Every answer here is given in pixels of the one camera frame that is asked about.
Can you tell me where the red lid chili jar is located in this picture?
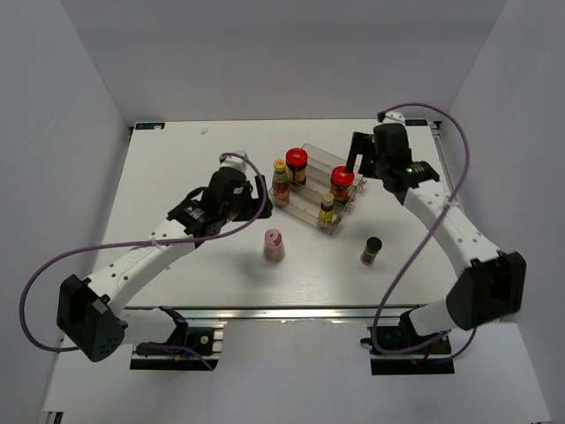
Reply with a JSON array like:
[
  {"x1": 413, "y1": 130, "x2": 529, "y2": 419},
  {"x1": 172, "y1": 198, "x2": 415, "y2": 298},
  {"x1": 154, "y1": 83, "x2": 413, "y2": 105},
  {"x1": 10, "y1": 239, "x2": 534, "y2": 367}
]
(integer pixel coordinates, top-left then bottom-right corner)
[{"x1": 330, "y1": 165, "x2": 355, "y2": 203}]

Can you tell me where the clear tiered organizer rack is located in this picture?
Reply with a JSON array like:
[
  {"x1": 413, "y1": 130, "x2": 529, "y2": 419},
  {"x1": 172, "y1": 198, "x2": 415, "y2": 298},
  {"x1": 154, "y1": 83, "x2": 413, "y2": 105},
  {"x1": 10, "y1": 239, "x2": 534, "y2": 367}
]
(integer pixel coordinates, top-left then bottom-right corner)
[{"x1": 269, "y1": 143, "x2": 367, "y2": 235}]

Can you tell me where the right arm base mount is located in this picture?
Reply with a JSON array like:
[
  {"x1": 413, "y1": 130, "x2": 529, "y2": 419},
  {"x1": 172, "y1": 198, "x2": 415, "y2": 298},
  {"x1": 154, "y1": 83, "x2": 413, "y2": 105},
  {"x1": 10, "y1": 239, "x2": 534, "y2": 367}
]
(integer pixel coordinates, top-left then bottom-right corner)
[{"x1": 360, "y1": 311, "x2": 455, "y2": 376}]

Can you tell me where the small yellow label bottle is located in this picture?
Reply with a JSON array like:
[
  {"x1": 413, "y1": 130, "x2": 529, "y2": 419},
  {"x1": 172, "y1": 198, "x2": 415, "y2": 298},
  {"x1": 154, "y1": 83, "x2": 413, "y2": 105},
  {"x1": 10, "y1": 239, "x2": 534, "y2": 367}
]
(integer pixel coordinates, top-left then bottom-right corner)
[{"x1": 318, "y1": 192, "x2": 335, "y2": 228}]

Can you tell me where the blue logo sticker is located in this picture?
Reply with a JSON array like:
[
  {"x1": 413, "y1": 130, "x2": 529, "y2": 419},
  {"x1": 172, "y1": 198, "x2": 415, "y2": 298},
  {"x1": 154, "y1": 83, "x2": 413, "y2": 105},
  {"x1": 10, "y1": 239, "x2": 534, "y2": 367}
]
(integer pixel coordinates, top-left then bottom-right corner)
[
  {"x1": 134, "y1": 122, "x2": 165, "y2": 131},
  {"x1": 404, "y1": 118, "x2": 429, "y2": 126}
]

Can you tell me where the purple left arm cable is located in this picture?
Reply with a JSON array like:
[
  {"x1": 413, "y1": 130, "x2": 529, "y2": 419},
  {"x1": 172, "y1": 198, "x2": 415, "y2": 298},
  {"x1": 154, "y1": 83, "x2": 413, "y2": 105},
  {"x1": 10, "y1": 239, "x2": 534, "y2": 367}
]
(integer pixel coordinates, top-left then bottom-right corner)
[{"x1": 19, "y1": 152, "x2": 268, "y2": 371}]

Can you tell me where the black cap pepper shaker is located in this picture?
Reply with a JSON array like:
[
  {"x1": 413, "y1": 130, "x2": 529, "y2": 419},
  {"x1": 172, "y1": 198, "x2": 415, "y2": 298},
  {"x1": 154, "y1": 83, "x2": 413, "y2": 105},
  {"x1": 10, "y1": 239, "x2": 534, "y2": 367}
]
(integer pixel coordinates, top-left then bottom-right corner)
[{"x1": 360, "y1": 237, "x2": 382, "y2": 265}]

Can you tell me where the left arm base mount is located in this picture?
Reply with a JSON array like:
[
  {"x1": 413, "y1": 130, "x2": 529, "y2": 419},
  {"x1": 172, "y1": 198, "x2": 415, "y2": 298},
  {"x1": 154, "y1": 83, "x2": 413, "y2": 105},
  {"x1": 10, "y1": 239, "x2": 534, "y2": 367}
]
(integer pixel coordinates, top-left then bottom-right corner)
[{"x1": 130, "y1": 307, "x2": 224, "y2": 371}]

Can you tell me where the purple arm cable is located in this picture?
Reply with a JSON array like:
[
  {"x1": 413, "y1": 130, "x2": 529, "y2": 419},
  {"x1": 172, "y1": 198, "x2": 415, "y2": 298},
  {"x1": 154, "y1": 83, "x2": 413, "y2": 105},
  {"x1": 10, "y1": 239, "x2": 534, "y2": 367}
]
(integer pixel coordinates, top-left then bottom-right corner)
[
  {"x1": 19, "y1": 152, "x2": 268, "y2": 371},
  {"x1": 370, "y1": 102, "x2": 480, "y2": 360}
]

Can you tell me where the left blue logo sticker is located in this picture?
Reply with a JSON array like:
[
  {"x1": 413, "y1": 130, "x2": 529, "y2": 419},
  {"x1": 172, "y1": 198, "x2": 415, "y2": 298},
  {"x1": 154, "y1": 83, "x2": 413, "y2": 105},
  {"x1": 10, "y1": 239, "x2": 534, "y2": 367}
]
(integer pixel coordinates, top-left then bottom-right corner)
[{"x1": 134, "y1": 122, "x2": 165, "y2": 131}]

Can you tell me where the red lid dark sauce jar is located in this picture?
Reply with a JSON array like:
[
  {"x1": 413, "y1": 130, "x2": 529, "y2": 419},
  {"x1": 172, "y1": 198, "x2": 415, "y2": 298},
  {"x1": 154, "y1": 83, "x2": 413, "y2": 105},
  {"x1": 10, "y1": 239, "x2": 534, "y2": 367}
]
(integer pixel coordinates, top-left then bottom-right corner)
[{"x1": 285, "y1": 148, "x2": 308, "y2": 185}]

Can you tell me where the yellow cap sauce bottle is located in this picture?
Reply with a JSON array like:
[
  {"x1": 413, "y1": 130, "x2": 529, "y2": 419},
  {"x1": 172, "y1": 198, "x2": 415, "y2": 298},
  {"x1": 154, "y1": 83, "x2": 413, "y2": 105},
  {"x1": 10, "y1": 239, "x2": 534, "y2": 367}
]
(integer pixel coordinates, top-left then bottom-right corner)
[{"x1": 271, "y1": 159, "x2": 290, "y2": 207}]

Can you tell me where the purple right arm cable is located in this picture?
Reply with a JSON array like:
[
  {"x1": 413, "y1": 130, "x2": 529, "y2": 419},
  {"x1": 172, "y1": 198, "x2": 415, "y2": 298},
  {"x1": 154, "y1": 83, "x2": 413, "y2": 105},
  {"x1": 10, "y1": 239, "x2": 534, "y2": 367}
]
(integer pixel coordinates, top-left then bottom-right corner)
[{"x1": 370, "y1": 102, "x2": 480, "y2": 360}]

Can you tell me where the right blue logo sticker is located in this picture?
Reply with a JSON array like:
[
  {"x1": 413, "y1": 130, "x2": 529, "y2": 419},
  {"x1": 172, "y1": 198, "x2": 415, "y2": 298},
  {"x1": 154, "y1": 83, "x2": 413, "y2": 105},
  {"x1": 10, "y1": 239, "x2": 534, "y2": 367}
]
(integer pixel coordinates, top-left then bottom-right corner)
[{"x1": 404, "y1": 118, "x2": 429, "y2": 126}]

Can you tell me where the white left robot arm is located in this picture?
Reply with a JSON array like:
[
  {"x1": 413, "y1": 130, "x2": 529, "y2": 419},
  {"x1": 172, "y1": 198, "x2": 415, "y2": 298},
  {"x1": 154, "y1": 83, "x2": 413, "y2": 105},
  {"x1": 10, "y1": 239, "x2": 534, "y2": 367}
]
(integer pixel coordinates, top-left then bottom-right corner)
[{"x1": 56, "y1": 151, "x2": 272, "y2": 362}]

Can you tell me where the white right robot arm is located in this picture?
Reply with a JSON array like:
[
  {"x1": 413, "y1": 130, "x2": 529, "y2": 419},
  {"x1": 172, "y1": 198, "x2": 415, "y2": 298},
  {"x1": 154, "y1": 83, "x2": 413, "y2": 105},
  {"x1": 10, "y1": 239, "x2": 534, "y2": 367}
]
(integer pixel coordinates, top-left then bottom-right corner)
[{"x1": 346, "y1": 123, "x2": 526, "y2": 352}]

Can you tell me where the pink cap spice shaker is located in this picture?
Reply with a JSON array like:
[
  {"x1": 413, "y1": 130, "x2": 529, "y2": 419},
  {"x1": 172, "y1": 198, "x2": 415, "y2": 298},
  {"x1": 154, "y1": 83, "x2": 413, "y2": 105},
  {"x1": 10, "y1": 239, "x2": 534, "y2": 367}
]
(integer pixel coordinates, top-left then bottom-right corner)
[{"x1": 263, "y1": 229, "x2": 285, "y2": 262}]

